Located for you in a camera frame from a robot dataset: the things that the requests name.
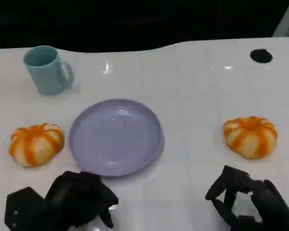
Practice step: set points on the lilac plate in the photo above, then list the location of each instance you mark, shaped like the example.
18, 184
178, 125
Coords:
115, 139

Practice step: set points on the black round table grommet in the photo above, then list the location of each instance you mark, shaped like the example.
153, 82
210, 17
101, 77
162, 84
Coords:
261, 55

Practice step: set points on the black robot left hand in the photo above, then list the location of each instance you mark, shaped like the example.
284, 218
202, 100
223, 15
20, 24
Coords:
72, 197

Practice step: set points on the white metal frame post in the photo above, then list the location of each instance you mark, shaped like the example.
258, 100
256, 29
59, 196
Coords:
287, 21

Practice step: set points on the pale green mug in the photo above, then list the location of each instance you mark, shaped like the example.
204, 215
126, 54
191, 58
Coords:
45, 74

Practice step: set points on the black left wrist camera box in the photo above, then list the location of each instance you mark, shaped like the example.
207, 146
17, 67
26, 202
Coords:
24, 209

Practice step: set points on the orange white toy bread roll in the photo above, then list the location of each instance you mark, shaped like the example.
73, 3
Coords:
250, 137
36, 145

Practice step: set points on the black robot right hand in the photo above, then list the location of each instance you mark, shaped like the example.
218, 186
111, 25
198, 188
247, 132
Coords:
269, 204

